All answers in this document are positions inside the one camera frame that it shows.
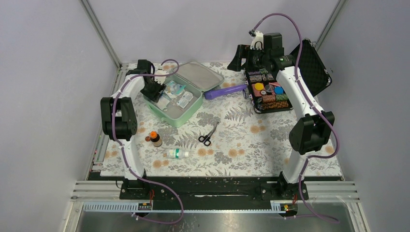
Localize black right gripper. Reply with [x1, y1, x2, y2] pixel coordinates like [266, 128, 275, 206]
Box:
[226, 44, 269, 73]

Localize white gauze packet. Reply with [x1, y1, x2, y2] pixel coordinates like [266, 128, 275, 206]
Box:
[156, 96, 170, 111]

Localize blue white wipes packet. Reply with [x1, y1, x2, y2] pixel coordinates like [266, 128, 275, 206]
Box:
[164, 81, 186, 99]

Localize mint green medicine case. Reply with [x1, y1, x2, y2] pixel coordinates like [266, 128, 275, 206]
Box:
[144, 61, 224, 128]

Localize brown bottle orange cap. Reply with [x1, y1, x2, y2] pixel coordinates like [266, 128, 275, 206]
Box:
[149, 131, 162, 147]

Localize white bottle green label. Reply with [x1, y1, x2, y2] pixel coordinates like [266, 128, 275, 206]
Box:
[166, 148, 190, 159]

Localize black scissors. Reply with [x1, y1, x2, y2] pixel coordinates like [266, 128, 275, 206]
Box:
[198, 121, 220, 146]

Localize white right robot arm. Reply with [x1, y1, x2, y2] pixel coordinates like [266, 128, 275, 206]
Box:
[228, 30, 335, 199]

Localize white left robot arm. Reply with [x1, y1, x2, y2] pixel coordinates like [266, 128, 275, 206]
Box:
[100, 59, 171, 199]

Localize black poker chip case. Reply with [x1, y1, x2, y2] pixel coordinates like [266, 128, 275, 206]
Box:
[244, 38, 332, 117]

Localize purple cylindrical tube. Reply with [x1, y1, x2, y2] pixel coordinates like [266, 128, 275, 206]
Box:
[204, 84, 247, 100]

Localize floral table mat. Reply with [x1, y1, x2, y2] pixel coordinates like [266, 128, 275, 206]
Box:
[100, 61, 343, 177]

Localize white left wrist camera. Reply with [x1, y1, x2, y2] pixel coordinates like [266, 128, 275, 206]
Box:
[154, 70, 170, 85]

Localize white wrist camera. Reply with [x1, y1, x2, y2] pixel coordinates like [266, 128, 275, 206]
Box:
[154, 70, 170, 85]
[249, 29, 264, 50]

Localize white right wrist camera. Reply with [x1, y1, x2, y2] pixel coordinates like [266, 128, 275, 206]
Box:
[249, 29, 264, 50]

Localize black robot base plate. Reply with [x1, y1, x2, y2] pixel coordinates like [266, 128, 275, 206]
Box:
[119, 176, 309, 211]

